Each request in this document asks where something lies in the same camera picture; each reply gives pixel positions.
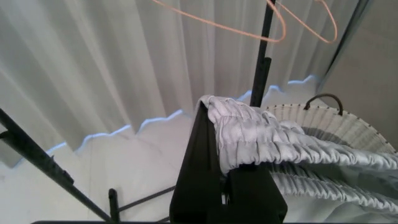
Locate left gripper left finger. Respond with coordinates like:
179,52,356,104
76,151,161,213
169,102,225,223

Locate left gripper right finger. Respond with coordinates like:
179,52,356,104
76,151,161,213
224,164,289,223

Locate pale grey shorts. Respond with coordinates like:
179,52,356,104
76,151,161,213
195,94,398,224

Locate white laundry basket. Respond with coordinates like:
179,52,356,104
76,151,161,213
264,93,397,156

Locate black clothes rack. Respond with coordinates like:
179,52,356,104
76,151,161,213
0,0,277,223

